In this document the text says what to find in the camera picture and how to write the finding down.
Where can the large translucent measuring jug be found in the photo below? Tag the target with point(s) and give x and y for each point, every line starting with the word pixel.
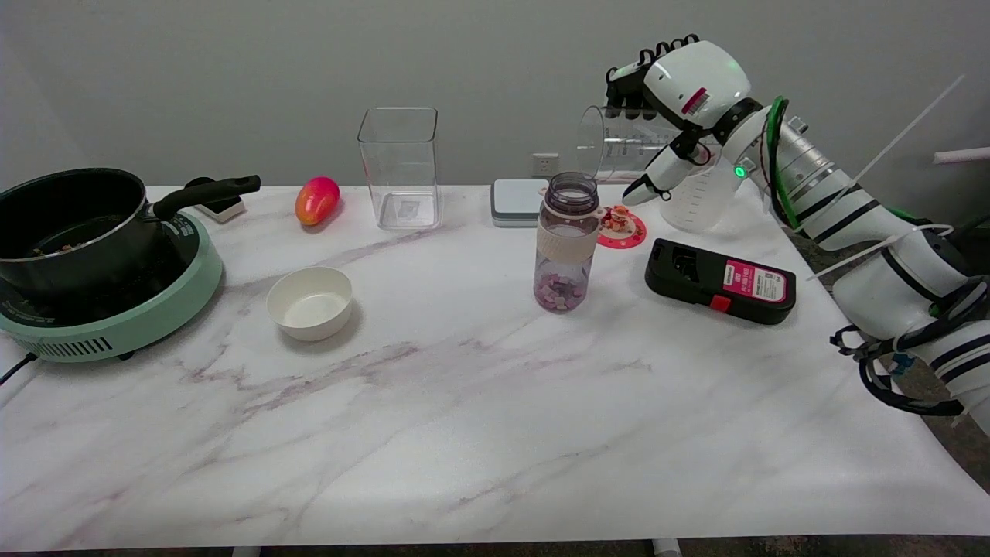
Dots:
pixel 696 210

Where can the red round cartoon coaster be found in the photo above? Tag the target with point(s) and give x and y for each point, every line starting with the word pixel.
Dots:
pixel 626 232

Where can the green induction cooker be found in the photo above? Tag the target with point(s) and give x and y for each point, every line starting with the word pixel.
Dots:
pixel 155 317

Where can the clear square plastic container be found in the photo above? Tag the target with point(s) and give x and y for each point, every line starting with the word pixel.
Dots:
pixel 400 155

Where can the clear plastic measuring cup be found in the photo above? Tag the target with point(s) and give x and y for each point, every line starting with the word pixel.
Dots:
pixel 619 151

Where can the black device with red label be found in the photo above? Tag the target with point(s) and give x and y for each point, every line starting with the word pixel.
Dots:
pixel 696 282

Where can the white table leg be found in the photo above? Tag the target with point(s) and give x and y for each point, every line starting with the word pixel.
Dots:
pixel 667 548
pixel 246 552

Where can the pink purple candy pieces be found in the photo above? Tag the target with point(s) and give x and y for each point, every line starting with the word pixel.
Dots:
pixel 561 294

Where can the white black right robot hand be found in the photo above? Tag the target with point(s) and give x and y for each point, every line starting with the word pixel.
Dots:
pixel 696 81

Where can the white wall socket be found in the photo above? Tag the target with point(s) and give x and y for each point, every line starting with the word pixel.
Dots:
pixel 545 165

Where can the red orange mango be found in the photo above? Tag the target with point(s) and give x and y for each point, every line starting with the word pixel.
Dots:
pixel 317 201

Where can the white grey kitchen scale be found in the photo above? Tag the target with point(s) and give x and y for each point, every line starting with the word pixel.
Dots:
pixel 517 199

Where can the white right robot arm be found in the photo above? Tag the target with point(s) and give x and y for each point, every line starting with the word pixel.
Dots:
pixel 889 286

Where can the purple bottle with beige sleeve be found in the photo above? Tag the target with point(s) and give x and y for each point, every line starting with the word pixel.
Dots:
pixel 568 247

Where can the white bowl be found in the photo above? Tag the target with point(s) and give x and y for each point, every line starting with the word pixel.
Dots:
pixel 309 309

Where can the white tube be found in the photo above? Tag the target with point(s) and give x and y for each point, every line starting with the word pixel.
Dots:
pixel 967 155

